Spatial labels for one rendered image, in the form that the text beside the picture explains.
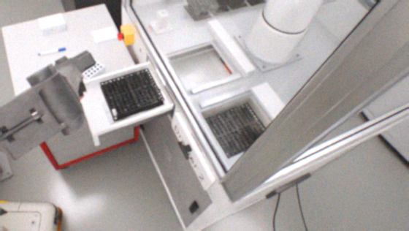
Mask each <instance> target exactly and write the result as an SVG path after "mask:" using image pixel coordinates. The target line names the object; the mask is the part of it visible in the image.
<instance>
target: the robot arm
mask: <svg viewBox="0 0 409 231"><path fill-rule="evenodd" d="M95 64H96V61H95V59H94V58H93V55H92V53H91V52H88V51H87V50H85V51H83V52H82V53H79V54H77V55H76V56H74V58H69V59H68V58H67V57H66V55H65V56H64V57H62V58H59V59H57V60H56V61H55V66H53V63H50V64H48V65H47V66H46V67H44V68H42V69H39V70H38V71H36V72H34V73H32V74H31V75H29V76H28V77H27V78H26V80H27V81H28V83H29V85H30V86H31V87H30V88H28V89H26V90H25V91H23V92H22V93H20V94H18V95H17V96H15V97H14V98H12V99H11V100H8V101H7V102H5V103H4V104H3V105H1V106H0V151H1V152H3V153H5V154H6V155H8V158H9V160H16V159H19V158H20V157H22V156H23V155H25V154H27V153H28V151H30V150H32V149H33V148H35V147H37V146H38V145H40V144H42V143H43V142H45V141H46V140H47V139H48V138H50V137H52V136H53V135H55V134H57V133H58V132H62V134H63V135H64V136H67V135H71V134H73V133H74V132H76V131H77V130H78V129H79V128H82V127H83V125H84V124H85V114H84V109H83V108H82V106H81V105H80V101H81V99H82V98H83V97H84V93H83V92H87V90H86V87H85V84H84V81H83V79H84V76H83V73H84V72H85V71H86V70H88V69H90V68H92V67H94V66H95ZM36 111H37V113H36V114H35V115H32V114H34V113H35V112H36ZM37 117H38V118H37Z"/></svg>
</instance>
